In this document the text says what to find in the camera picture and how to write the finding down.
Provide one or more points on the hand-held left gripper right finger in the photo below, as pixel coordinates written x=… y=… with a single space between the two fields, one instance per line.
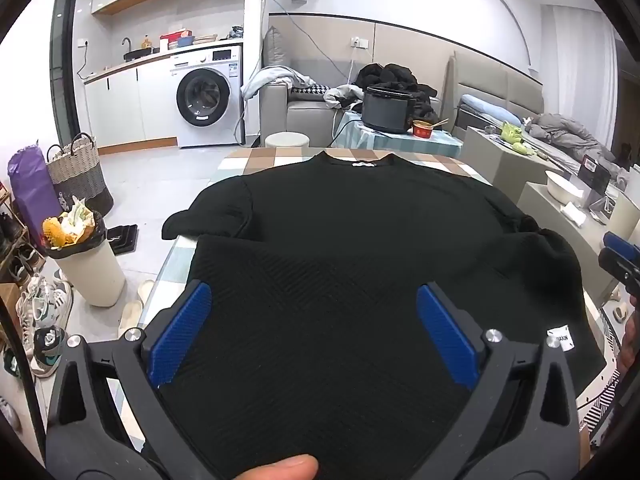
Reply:
x=447 y=332

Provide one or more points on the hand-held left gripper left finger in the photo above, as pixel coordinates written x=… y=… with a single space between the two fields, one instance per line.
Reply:
x=180 y=330

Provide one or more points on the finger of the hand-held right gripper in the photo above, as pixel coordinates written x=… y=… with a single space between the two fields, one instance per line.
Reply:
x=622 y=246
x=617 y=266

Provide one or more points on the black knit sweater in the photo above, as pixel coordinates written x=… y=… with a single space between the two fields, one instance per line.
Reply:
x=325 y=240

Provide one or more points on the pile of black clothes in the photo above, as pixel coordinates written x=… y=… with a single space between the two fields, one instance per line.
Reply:
x=390 y=76

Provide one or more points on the person's right hand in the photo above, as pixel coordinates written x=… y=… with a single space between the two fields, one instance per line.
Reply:
x=629 y=347

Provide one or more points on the person's left hand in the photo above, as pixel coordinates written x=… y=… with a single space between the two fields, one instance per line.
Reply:
x=285 y=470

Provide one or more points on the white tall container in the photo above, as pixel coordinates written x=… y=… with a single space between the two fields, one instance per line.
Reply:
x=627 y=205

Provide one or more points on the beige slipper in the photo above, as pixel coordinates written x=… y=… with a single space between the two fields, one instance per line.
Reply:
x=146 y=292
x=131 y=317

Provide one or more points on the beige low cabinet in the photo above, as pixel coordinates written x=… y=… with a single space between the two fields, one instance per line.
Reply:
x=565 y=230

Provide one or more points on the black box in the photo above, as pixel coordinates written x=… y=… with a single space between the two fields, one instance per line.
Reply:
x=594 y=172

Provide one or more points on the white basin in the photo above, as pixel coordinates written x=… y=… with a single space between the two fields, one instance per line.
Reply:
x=562 y=187

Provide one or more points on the white trash bin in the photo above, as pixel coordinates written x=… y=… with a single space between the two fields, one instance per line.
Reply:
x=95 y=275

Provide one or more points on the black tray stack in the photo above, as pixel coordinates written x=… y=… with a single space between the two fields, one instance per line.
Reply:
x=122 y=240

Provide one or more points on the grey duvet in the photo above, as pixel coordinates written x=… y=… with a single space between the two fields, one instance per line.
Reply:
x=565 y=132

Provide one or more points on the white green sneaker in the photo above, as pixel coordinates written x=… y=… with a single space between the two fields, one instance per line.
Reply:
x=47 y=310

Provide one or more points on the teal grey sneaker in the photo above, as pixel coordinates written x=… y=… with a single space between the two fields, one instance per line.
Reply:
x=47 y=352

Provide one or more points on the black white striped cloth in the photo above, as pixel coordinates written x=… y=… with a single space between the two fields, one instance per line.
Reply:
x=597 y=410

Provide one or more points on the beige low bench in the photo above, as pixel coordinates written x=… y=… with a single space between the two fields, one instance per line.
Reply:
x=495 y=165

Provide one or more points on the green plush toy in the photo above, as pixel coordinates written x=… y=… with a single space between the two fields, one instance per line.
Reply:
x=515 y=137

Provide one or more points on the white curtain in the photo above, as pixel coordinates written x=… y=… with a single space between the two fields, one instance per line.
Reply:
x=580 y=70

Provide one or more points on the woven laundry basket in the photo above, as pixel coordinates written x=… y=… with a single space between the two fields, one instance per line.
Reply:
x=80 y=175

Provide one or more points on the shoe rack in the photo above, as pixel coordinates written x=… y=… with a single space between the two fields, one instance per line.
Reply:
x=15 y=245

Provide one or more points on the checkered tablecloth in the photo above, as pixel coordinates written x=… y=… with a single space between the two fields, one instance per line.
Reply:
x=260 y=160

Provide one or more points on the teal striped side table cloth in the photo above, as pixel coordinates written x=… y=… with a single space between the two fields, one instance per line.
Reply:
x=390 y=144

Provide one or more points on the blue pillow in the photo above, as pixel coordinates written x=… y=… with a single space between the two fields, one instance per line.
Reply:
x=480 y=104

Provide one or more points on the red noodle bowl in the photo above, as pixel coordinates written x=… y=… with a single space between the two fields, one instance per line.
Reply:
x=422 y=131

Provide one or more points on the purple bag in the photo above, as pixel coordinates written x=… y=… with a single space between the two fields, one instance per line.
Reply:
x=30 y=185

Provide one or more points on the bed with padded headboard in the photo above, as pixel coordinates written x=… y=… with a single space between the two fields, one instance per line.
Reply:
x=490 y=80

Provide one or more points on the round white stool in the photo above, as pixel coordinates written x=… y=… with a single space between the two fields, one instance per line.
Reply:
x=285 y=140

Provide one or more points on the black air fryer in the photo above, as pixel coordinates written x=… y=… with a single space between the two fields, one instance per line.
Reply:
x=387 y=110

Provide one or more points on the white kitchen base cabinet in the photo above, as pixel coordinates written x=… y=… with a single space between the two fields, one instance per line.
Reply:
x=125 y=105

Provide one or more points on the white washing machine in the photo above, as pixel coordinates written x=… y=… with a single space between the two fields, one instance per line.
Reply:
x=205 y=95

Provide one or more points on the grey sofa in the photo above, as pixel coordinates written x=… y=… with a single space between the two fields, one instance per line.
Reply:
x=300 y=115

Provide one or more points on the grey hoodie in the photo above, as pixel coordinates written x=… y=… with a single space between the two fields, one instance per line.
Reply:
x=345 y=94

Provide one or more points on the light grey blanket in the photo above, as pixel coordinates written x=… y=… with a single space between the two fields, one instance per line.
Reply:
x=270 y=77

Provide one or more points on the houndstooth cushion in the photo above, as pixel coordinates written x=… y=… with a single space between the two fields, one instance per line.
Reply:
x=307 y=92

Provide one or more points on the black sink basin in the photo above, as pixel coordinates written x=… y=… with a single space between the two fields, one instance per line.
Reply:
x=140 y=54

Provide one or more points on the red kitchen box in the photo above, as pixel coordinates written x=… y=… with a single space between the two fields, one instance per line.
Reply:
x=175 y=40

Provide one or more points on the black faucet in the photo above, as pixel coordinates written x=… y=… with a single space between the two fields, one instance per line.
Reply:
x=127 y=42

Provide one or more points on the dark glass door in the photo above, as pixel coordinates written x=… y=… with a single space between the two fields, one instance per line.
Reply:
x=64 y=60

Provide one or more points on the grey sofa cushion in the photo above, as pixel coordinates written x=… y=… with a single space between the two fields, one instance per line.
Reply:
x=276 y=47

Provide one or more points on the white wall socket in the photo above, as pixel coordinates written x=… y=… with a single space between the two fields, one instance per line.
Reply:
x=360 y=42

